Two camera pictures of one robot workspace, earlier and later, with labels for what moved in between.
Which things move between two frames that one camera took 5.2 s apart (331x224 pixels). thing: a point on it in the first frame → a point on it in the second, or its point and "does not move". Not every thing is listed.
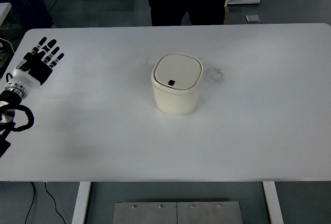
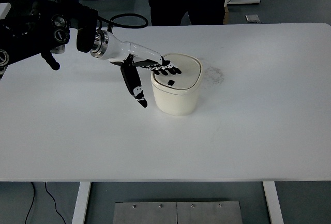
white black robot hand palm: [31, 71] → [105, 45]
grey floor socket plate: [252, 18] does not move
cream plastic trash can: [176, 79] does not move
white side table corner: [4, 8] does not move
